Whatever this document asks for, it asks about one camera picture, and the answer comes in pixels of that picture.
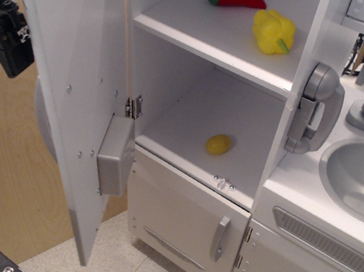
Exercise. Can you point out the silver door hinge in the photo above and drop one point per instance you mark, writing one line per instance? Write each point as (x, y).
(133, 108)

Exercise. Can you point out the grey ice dispenser panel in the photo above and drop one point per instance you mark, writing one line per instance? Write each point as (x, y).
(116, 156)

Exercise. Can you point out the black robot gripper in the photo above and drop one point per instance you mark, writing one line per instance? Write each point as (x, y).
(16, 52)

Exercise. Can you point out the yellow toy bell pepper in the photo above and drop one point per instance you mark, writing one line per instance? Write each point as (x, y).
(273, 32)

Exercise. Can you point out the grey toy telephone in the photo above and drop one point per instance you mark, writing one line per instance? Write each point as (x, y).
(317, 113)

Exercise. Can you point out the grey fridge door handle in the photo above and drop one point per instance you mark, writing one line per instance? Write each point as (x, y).
(42, 119)

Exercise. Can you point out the white lower freezer door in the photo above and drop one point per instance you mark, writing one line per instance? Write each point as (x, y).
(178, 216)

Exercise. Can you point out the grey toy sink basin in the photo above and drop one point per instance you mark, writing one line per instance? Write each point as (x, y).
(341, 170)

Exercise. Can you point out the white toy fridge door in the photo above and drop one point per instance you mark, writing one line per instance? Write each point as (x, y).
(81, 52)

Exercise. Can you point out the yellow toy lemon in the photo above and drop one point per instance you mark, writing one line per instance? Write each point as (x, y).
(218, 144)

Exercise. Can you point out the white toy fridge cabinet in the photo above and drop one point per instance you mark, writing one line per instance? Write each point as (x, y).
(200, 73)

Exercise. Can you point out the grey oven vent panel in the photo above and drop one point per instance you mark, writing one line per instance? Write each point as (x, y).
(319, 240)

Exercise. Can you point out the grey freezer door handle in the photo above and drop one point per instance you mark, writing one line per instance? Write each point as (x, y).
(216, 250)

